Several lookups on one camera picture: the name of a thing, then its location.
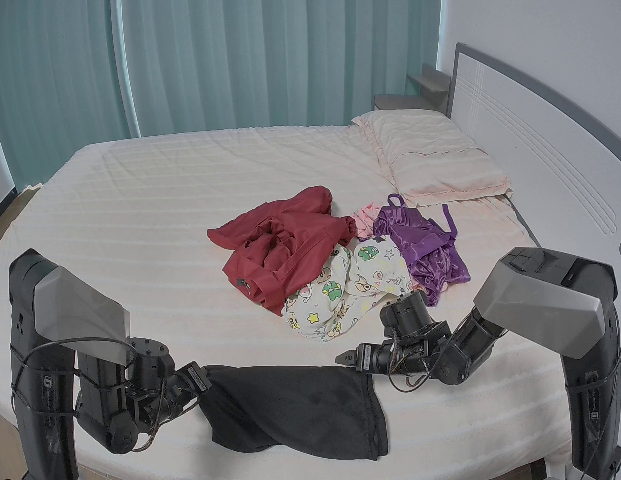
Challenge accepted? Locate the purple garment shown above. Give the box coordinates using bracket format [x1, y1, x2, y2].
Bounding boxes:
[373, 194, 472, 306]

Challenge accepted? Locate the grey bedside table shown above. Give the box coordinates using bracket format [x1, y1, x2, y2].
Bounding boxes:
[375, 64, 451, 117]

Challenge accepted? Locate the white printed pyjama garment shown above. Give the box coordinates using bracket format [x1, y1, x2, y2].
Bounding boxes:
[282, 235, 416, 341]

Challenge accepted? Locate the black T-shirt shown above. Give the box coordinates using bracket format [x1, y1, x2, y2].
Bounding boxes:
[198, 364, 390, 461]

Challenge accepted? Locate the blue-green curtain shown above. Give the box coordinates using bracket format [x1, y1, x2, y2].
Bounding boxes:
[0, 0, 142, 189]
[113, 0, 444, 139]

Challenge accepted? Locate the cream pillow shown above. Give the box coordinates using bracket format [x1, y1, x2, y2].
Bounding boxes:
[352, 109, 513, 206]

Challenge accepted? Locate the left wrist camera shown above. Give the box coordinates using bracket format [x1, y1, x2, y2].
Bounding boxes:
[125, 337, 174, 385]

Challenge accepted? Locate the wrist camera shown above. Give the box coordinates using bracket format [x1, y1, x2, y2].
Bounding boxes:
[380, 290, 437, 342]
[125, 337, 174, 385]

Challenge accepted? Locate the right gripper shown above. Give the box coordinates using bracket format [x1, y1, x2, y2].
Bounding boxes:
[356, 340, 397, 373]

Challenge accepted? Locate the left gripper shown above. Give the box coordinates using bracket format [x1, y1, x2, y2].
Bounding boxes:
[178, 363, 213, 400]

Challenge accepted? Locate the bed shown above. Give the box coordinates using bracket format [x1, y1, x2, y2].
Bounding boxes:
[0, 43, 621, 480]

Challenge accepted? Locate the black cable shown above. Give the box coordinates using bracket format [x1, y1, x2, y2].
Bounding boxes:
[10, 337, 139, 405]
[388, 368, 434, 395]

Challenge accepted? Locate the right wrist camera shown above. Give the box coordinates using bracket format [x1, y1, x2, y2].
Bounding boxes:
[380, 290, 437, 342]

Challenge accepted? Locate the pink garment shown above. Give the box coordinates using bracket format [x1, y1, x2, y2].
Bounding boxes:
[352, 203, 379, 241]

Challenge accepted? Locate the dark red garment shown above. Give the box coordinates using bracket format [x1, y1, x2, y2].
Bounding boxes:
[207, 185, 351, 317]

